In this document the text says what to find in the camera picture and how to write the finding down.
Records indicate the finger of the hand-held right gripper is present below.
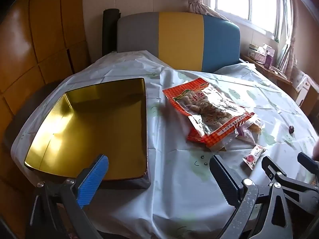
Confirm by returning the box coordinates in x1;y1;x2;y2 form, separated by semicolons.
297;152;319;173
261;156;319;213

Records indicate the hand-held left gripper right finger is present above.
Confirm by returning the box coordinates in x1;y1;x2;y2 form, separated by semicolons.
209;154;293;239

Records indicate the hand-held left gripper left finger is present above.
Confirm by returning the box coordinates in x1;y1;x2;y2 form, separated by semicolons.
29;154;109;239

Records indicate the small white red candy packet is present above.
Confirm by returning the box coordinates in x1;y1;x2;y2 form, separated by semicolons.
241;144;267;170

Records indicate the purple snack packet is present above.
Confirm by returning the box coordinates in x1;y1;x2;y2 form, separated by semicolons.
235;127;256;145

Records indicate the gold tin box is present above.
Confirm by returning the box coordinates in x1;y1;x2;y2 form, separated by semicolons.
24;78;152;190

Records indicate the red rice cracker bag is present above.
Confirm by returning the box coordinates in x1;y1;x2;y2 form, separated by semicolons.
162;78;256;152

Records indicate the orange snack packet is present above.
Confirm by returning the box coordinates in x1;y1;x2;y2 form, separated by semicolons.
250;119;263;133

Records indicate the white patterned tablecloth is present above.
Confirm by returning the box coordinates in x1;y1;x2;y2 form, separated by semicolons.
11;50;319;239

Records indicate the large white carton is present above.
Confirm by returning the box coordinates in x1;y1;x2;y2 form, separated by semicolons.
291;66;317;107

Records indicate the purple box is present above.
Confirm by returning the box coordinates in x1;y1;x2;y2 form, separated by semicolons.
264;48;276;69

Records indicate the patterned tissue box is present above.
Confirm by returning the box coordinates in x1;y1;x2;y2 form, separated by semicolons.
250;47;268;64

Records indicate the floral curtain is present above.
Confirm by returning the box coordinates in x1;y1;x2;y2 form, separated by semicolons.
277;0;299;72
181;0;232;22

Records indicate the black rolled mat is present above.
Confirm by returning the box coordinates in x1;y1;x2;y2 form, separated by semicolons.
102;9;120;56

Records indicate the grey yellow blue chair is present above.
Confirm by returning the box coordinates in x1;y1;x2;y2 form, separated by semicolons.
117;12;241;73

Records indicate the wooden wardrobe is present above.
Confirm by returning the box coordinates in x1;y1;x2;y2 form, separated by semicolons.
0;0;90;229

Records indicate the window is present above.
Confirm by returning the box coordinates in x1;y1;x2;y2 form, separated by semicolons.
207;0;294;40

